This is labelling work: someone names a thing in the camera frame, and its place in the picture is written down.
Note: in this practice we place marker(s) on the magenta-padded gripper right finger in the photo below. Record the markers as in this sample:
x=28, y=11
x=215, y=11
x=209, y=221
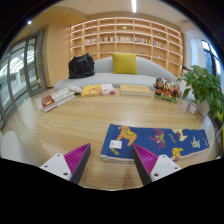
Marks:
x=145, y=160

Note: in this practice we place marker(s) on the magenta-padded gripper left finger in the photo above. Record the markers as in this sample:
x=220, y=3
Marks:
x=77, y=159

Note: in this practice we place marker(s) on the blue animal-print towel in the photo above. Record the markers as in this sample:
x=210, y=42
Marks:
x=156, y=140

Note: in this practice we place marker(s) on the small white jar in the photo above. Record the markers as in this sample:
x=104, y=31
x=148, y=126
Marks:
x=192, y=107

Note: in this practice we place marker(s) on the flat yellow book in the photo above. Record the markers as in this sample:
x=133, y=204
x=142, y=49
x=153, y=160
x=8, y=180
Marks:
x=135, y=89

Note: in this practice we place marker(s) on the colourful figurine group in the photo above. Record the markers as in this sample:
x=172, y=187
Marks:
x=166, y=89

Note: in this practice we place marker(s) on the light grey curved sofa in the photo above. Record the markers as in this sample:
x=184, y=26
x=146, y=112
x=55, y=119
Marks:
x=106, y=79

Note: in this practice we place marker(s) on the black bag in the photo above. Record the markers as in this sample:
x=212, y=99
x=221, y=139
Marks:
x=81, y=66

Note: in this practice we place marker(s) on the green potted plant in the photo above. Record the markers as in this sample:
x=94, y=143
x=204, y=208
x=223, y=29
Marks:
x=203, y=86

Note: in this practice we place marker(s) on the yellow cushion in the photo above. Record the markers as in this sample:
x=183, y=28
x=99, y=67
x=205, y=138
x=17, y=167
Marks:
x=124, y=63

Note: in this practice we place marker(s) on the grey-framed glass door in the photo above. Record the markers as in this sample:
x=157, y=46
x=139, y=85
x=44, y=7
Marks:
x=20, y=73

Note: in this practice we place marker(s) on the dark-framed window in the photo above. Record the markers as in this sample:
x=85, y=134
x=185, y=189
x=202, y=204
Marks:
x=210, y=60

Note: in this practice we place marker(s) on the ceiling light strip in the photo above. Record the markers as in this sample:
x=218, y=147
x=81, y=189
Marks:
x=133, y=6

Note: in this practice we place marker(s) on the wooden wall shelf unit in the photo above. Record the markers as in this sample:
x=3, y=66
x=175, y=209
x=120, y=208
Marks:
x=126, y=36

